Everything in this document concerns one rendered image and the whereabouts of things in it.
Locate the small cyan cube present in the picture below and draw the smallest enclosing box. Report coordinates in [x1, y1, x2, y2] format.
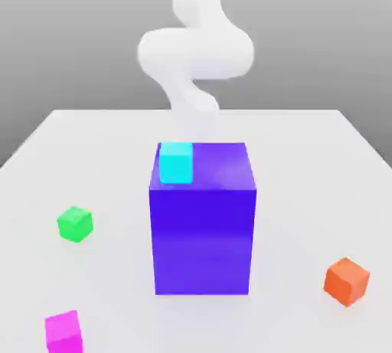
[158, 141, 194, 185]

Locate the small green cube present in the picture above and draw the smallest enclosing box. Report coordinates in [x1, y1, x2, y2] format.
[56, 205, 94, 244]

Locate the small orange cube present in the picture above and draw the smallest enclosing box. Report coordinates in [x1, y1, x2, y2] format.
[323, 257, 371, 309]

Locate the small magenta cube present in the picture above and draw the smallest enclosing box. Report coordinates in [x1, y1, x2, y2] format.
[44, 309, 84, 353]

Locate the large purple box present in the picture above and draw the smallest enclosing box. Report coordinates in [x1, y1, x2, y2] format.
[149, 142, 257, 296]

